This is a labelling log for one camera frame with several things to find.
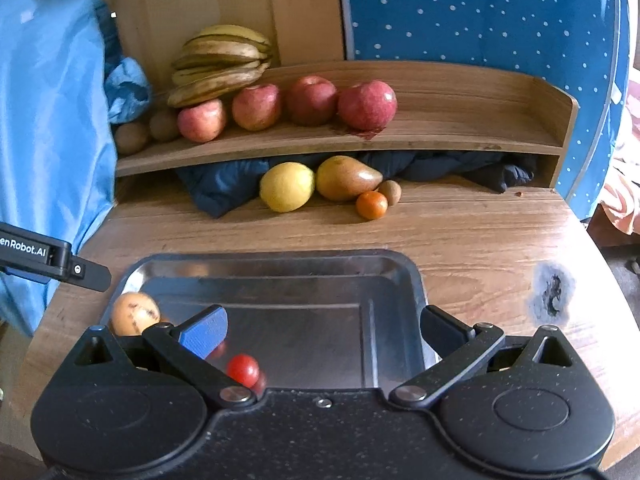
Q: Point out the wooden back panel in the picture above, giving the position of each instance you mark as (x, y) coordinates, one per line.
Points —
(301, 31)

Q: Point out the yellow lemon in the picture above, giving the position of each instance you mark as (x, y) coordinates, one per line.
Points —
(287, 186)

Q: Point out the wooden curved shelf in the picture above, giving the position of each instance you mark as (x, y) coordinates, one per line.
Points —
(398, 106)

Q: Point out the small orange mandarin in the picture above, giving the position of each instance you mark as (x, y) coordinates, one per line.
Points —
(371, 205)

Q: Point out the blue dotted fabric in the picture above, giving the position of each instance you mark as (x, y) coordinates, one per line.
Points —
(580, 46)

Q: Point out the brown kiwi left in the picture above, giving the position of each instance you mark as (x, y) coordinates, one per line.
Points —
(131, 138)

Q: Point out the light blue garment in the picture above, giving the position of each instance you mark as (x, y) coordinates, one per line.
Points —
(58, 155)

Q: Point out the yellow green mango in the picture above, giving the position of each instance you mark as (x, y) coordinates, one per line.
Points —
(342, 178)

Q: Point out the brown kiwi right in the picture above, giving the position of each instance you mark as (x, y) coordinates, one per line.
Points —
(163, 125)

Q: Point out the blue plastic bag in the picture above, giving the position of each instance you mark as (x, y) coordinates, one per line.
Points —
(128, 92)

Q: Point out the brown kiwi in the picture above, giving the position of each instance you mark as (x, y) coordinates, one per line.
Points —
(131, 138)
(163, 125)

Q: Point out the pink apple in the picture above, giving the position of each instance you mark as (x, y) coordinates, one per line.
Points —
(203, 122)
(257, 107)

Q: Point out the red apple rightmost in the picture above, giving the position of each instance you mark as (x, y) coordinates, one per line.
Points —
(369, 106)

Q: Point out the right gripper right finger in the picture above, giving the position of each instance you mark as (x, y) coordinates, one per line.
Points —
(462, 349)

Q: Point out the dark blue jacket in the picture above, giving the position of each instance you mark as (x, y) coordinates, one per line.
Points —
(222, 186)

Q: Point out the small brown fruit back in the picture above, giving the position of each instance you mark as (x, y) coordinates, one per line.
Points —
(392, 191)

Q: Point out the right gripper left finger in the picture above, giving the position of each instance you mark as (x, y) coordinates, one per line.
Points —
(183, 349)

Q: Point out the bunch of ripe bananas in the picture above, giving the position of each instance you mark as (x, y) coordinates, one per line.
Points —
(218, 60)

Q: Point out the pale speckled round fruit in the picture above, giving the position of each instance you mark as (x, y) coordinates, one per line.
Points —
(133, 313)

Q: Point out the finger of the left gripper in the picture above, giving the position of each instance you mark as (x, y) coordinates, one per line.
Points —
(89, 275)

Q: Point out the pink apple leftmost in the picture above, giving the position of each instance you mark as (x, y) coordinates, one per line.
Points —
(203, 122)

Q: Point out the metal baking tray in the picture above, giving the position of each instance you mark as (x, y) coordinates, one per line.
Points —
(337, 319)

